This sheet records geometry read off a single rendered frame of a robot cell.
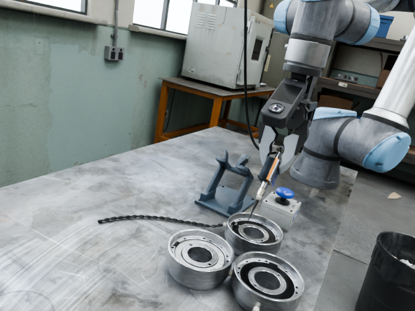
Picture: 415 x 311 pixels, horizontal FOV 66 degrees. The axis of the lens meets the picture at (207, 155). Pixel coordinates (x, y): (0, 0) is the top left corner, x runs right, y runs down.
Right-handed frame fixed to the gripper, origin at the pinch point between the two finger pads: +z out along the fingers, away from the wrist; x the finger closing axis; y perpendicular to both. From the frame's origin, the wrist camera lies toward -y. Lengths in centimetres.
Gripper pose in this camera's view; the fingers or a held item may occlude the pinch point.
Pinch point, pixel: (272, 166)
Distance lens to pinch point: 66.5
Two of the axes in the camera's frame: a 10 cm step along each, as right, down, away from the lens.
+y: 5.2, -2.0, 8.3
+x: -8.4, -3.2, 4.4
